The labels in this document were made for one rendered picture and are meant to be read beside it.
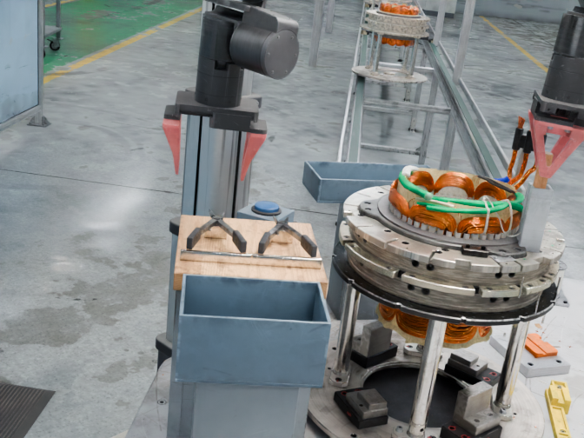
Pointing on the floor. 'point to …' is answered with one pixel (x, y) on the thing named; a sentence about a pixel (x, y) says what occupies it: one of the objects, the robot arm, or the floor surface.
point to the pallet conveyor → (484, 163)
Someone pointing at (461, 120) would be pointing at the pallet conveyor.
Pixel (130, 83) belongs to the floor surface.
